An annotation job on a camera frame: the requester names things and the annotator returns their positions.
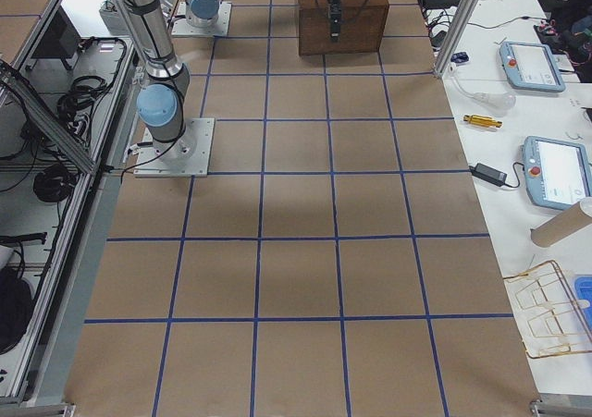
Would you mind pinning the dark wooden cabinet box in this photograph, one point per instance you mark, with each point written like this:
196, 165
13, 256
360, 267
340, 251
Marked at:
327, 27

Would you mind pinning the blue small device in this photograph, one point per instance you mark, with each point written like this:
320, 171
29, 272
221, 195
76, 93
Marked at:
460, 58

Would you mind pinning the clear light bulb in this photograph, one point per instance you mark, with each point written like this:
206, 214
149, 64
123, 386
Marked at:
499, 101

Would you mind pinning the gold metal cylinder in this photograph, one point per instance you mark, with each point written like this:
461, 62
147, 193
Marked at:
482, 121

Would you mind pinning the upper teach pendant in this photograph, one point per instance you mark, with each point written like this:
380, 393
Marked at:
531, 67

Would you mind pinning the teach pendant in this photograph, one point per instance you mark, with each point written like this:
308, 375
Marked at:
531, 67
557, 173

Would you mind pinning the black power adapter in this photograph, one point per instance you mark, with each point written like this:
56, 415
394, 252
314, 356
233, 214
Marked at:
488, 174

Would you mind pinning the lower teach pendant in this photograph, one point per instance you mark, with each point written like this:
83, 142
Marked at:
557, 173

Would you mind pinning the cardboard tube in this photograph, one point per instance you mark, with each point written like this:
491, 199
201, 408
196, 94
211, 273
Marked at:
563, 224

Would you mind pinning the blue plastic box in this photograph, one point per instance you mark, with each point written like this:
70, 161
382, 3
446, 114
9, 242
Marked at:
583, 291

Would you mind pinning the aluminium frame post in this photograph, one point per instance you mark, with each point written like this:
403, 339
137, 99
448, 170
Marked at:
459, 21

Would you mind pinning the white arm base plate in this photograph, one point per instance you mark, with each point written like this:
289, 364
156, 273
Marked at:
188, 157
185, 24

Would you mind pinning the gold wire rack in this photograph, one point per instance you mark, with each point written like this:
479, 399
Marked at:
550, 316

